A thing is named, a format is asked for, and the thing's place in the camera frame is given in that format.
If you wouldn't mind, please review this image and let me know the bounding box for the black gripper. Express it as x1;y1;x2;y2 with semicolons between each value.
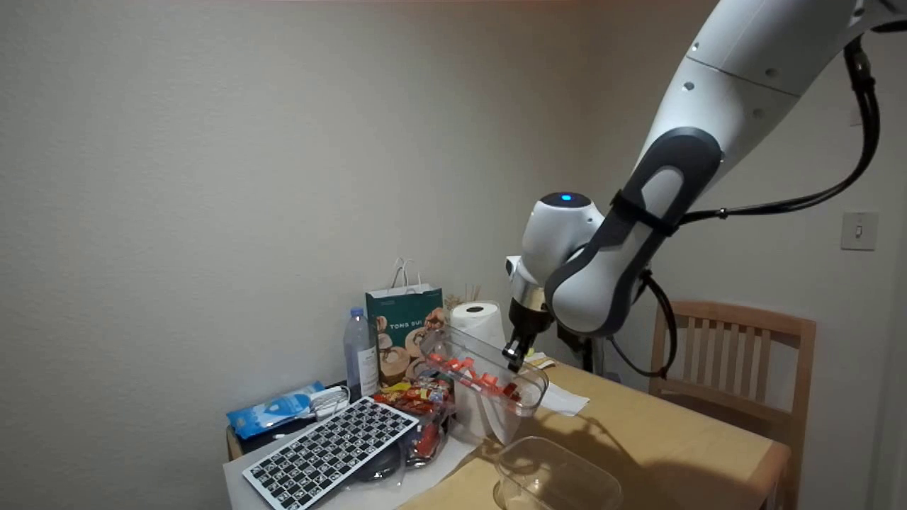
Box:
502;284;552;371

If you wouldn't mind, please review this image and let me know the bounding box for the clear container with red pieces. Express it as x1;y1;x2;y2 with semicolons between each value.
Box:
420;329;546;417

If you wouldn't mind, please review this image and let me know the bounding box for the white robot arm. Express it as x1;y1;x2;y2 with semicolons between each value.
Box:
502;0;907;369

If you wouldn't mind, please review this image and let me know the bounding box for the empty clear plastic container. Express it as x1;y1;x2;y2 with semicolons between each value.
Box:
494;437;624;510

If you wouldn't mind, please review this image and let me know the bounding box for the white paper napkin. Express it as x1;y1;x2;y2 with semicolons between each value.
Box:
541;381;586;417

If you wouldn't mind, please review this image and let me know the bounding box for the white paper towel roll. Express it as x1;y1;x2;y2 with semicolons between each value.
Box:
450;299;518;445

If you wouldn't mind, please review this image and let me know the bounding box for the green gift bag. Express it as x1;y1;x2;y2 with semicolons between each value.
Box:
365;284;443;381

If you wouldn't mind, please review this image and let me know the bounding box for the clear water bottle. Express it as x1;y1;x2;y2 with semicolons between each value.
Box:
344;305;372;397

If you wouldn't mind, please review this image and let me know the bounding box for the white cloth under items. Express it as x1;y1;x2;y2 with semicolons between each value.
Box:
223;431;481;510

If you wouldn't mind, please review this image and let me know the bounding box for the wooden chair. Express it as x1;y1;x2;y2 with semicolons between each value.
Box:
650;299;816;510

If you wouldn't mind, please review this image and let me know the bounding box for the blue tissue pack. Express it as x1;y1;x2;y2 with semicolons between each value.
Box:
227;381;327;439

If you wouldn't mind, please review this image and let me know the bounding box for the black white checkered board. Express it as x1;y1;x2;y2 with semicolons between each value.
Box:
244;397;420;510

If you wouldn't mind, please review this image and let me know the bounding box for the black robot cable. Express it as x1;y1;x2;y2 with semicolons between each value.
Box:
607;37;884;380

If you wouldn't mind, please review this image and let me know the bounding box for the white wall switch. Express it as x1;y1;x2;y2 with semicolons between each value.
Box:
841;213;879;251

